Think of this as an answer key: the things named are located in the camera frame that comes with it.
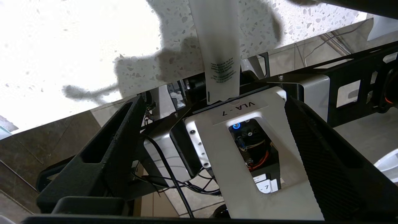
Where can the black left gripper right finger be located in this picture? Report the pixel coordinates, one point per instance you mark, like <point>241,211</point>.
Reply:
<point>342,174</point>

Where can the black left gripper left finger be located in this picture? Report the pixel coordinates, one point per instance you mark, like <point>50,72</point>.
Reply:
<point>93,180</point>

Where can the long plain frosted packet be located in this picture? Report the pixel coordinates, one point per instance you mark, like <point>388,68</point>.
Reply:
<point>217,46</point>

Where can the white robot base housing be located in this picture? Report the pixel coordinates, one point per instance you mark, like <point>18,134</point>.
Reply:
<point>214,149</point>

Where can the dark tumbler cup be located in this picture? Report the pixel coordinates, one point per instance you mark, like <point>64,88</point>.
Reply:
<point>357,6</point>

